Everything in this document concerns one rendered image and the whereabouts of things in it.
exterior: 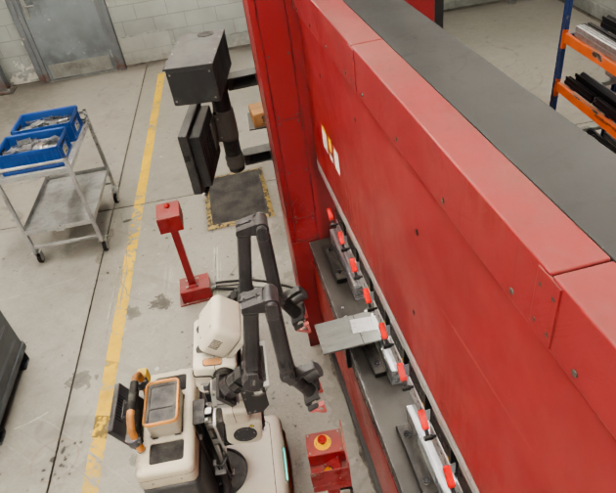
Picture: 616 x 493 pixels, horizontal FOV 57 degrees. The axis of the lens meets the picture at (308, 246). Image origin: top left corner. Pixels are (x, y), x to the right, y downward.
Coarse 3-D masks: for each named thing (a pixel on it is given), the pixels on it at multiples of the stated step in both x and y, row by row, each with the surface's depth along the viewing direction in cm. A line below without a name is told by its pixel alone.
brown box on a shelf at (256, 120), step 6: (252, 108) 424; (258, 108) 422; (252, 114) 416; (258, 114) 417; (252, 120) 425; (258, 120) 419; (264, 120) 421; (252, 126) 425; (258, 126) 422; (264, 126) 422
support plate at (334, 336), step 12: (324, 324) 258; (336, 324) 257; (348, 324) 256; (324, 336) 252; (336, 336) 251; (348, 336) 250; (360, 336) 249; (372, 336) 248; (324, 348) 247; (336, 348) 246; (348, 348) 246
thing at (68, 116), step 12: (60, 108) 497; (72, 108) 498; (24, 120) 499; (36, 120) 495; (48, 120) 489; (60, 120) 480; (72, 120) 481; (12, 132) 468; (24, 132) 470; (72, 132) 477
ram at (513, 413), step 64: (320, 64) 226; (320, 128) 262; (384, 192) 173; (384, 256) 193; (448, 256) 130; (448, 320) 141; (512, 320) 103; (448, 384) 154; (512, 384) 110; (512, 448) 118; (576, 448) 91
